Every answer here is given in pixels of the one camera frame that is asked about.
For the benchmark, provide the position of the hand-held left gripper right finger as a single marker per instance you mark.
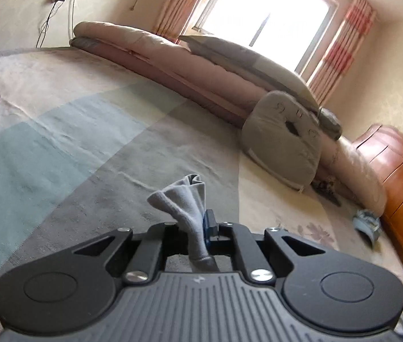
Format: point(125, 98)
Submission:
point(208, 225)

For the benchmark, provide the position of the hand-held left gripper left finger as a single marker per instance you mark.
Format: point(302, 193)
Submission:
point(155, 245)

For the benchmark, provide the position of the grey pants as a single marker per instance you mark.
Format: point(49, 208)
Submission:
point(187, 206)

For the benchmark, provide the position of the grey animal face cushion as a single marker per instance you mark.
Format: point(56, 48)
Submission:
point(279, 142)

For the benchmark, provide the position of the black flat bar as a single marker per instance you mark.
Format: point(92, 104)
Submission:
point(333, 197)

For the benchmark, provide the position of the grey-green folded cloth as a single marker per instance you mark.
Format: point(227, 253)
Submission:
point(329, 124)

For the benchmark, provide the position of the blue cap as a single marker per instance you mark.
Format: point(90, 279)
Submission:
point(367, 224)

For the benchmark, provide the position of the grey pillow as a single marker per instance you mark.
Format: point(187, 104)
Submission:
point(251, 64)

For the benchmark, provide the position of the long pink floral pillow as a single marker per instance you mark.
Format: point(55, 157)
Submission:
point(173, 60)

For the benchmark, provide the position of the wooden headboard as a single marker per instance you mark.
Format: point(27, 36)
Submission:
point(400, 178)

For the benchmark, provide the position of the window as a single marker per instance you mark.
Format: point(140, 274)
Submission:
point(269, 14)

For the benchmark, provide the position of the pink striped curtain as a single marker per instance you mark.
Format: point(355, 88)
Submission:
point(347, 50)
point(183, 3)

